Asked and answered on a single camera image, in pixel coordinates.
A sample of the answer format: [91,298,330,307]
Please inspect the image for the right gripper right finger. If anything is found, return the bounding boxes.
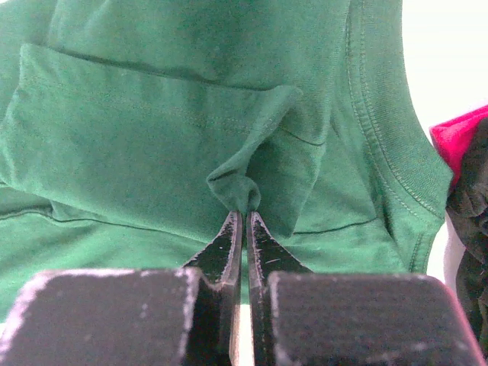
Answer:
[246,212,484,365]

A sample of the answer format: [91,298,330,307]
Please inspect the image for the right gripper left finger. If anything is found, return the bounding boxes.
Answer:
[1,211,242,365]

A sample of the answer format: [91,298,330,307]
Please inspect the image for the red folded t shirt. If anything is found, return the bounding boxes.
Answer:
[429,105,487,188]

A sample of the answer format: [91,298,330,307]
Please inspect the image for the green t shirt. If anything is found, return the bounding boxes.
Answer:
[1,1,451,315]

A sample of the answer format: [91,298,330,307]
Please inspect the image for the black folded t shirt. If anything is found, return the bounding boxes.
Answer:
[447,118,487,357]

